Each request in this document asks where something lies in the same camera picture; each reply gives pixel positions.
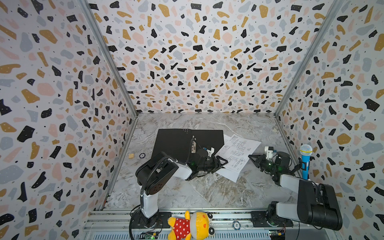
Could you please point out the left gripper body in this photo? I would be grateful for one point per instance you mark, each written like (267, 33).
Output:
(208, 166)

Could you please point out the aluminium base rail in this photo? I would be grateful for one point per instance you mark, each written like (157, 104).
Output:
(228, 224)

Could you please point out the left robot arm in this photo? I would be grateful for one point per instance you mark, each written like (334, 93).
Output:
(156, 172)

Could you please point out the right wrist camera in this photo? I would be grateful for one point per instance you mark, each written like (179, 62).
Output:
(270, 153)

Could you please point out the blue toy microphone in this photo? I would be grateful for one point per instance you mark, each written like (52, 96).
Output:
(306, 152)

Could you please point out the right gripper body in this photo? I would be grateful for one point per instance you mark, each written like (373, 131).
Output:
(261, 160)

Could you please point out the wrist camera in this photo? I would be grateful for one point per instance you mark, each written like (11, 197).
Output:
(270, 153)
(209, 151)

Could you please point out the orange and black folder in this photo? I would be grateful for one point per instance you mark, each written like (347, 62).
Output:
(177, 143)

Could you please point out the yellow plush toy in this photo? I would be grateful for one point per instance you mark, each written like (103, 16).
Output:
(192, 226)

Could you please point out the text printed paper sheet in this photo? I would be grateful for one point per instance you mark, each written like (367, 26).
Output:
(229, 171)

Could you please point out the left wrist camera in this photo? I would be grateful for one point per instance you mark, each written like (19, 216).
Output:
(209, 151)

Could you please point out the technical drawing paper sheet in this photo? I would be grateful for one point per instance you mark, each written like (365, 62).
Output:
(248, 147)

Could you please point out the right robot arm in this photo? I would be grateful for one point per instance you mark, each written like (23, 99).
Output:
(316, 204)

